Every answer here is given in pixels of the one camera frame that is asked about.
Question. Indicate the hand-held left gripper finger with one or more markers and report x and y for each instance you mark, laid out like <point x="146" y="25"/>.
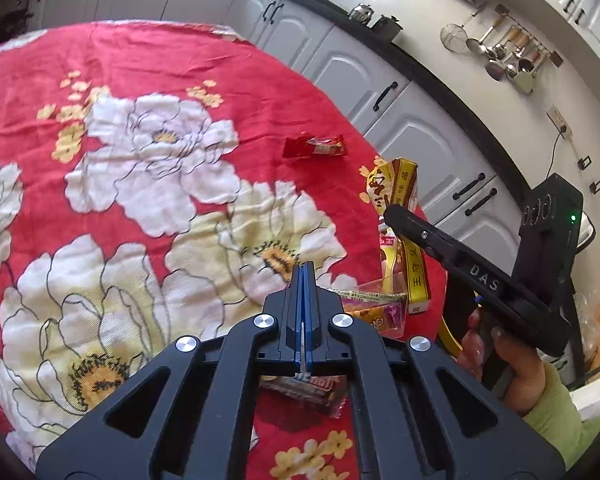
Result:
<point x="308" y="305"/>
<point x="300" y="305"/>

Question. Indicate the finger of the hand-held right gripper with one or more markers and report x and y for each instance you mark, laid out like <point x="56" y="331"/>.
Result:
<point x="420" y="232"/>

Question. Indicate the yellow red snack box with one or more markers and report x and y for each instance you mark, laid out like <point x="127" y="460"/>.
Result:
<point x="405" y="180"/>

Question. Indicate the red brown snack wrapper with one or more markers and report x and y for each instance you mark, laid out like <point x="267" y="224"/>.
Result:
<point x="310" y="392"/>

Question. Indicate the yellow trash bin black liner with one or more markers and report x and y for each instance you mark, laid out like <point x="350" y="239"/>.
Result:
<point x="449" y="336"/>

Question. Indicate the person's right forearm green sleeve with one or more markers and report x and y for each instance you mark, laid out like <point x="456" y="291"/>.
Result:
<point x="560" y="420"/>

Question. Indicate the person's right hand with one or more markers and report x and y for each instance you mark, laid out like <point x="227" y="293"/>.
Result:
<point x="525" y="375"/>

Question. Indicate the clear plastic bag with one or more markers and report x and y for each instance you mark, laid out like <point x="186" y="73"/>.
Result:
<point x="587" y="320"/>

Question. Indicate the white electric kettle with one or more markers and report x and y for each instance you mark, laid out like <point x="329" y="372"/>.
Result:
<point x="587" y="232"/>

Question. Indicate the clear orange snack packet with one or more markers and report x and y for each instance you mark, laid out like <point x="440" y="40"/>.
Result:
<point x="375" y="317"/>

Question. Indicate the white paper sheet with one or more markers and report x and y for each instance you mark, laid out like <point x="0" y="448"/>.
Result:
<point x="595" y="395"/>

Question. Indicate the small red snack wrapper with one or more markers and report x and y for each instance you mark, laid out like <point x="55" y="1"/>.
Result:
<point x="315" y="147"/>

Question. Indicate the black kitchen countertop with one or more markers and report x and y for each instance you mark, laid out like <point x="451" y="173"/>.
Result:
<point x="420" y="62"/>

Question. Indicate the white kitchen base cabinets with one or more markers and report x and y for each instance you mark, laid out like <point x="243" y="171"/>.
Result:
<point x="355" y="75"/>

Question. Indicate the row of hanging steel ladles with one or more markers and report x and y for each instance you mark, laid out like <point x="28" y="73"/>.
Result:
<point x="495" y="67"/>

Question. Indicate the steel mesh strainer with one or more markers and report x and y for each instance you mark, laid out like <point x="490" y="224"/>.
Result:
<point x="452" y="37"/>

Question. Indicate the dark kettle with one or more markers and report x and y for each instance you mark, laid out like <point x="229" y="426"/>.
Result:
<point x="387" y="27"/>

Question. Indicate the steel kettle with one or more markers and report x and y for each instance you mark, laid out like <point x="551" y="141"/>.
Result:
<point x="362" y="12"/>

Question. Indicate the red floral tablecloth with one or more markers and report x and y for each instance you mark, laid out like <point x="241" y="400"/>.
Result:
<point x="155" y="50"/>

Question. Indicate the white wall socket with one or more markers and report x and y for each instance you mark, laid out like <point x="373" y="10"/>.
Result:
<point x="560" y="121"/>

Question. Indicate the white wall cabinets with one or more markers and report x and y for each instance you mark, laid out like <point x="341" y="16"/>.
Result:
<point x="580" y="5"/>

